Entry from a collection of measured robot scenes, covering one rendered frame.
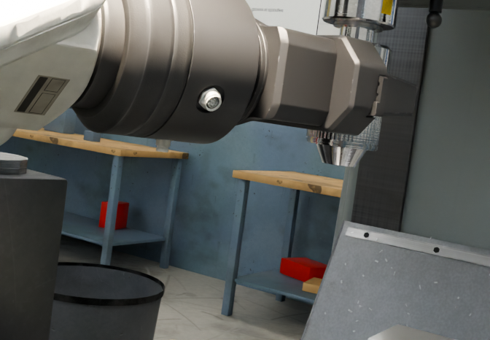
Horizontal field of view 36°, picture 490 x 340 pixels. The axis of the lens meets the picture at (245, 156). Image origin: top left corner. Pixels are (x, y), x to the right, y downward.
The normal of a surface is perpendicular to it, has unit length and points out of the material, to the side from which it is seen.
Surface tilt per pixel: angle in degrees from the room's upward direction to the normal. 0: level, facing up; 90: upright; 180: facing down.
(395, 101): 90
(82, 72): 143
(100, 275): 86
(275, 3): 90
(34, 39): 132
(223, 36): 73
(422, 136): 90
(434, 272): 63
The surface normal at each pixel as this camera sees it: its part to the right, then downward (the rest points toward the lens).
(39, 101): 0.25, 0.86
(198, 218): -0.54, -0.03
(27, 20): 0.86, 0.18
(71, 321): -0.02, 0.11
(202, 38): 0.61, -0.07
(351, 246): -0.42, -0.47
